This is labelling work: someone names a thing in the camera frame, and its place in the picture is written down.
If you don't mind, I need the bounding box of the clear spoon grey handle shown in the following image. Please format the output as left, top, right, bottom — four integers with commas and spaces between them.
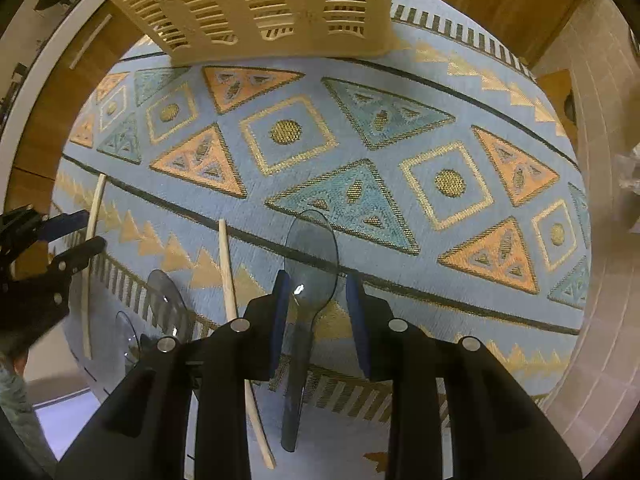
281, 209, 338, 453

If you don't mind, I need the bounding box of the blue patterned table mat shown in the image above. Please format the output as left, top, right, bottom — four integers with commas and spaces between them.
52, 0, 591, 402

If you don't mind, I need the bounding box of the clear spoon dark handle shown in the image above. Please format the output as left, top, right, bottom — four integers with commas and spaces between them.
146, 269, 193, 344

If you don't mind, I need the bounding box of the grey hanging towel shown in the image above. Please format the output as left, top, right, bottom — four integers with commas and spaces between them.
614, 144, 639, 234

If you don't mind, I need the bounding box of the beige slotted utensil basket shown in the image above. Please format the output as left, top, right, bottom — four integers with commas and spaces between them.
110, 0, 392, 64

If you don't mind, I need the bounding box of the dark spoon under finger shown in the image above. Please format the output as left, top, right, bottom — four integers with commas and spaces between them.
115, 311, 141, 374

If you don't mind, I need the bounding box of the wooden chopstick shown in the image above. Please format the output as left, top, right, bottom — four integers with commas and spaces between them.
80, 174, 106, 360
218, 219, 277, 470

